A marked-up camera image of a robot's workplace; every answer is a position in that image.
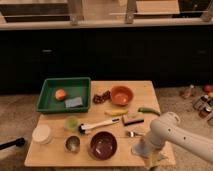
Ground grey towel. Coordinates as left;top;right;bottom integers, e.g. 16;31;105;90
131;141;166;166

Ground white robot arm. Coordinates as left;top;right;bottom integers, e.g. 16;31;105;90
139;112;213;164

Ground orange bowl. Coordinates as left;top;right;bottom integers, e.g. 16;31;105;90
110;86;134;106

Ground dark red bowl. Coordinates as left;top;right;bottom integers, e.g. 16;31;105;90
89;131;117;160

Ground yellow banana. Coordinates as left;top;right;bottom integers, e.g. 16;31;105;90
105;109;128;116

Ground wooden table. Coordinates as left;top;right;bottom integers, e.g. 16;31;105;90
24;80;177;168

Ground green plastic tray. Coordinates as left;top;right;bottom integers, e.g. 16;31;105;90
36;77;91;114

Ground grey sponge in tray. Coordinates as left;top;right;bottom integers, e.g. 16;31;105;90
65;97;83;108

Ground brown black brush block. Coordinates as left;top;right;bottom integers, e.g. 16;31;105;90
122;114;144;126

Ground green chili pepper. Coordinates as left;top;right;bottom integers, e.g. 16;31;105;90
138;107;161;116

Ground orange peach fruit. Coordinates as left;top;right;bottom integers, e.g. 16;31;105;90
55;89;67;101

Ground green plastic cup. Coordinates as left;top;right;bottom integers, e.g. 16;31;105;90
64;116;79;132

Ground metal fork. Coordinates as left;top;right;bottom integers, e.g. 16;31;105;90
126;131;145;138

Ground small metal cup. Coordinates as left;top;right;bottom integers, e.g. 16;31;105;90
65;136;80;153

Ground bottles on floor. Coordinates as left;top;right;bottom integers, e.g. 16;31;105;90
181;85;213;119

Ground white black handled tool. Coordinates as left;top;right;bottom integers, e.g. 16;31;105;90
78;118;120;134

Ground black handle on floor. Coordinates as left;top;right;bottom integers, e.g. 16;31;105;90
0;138;25;150

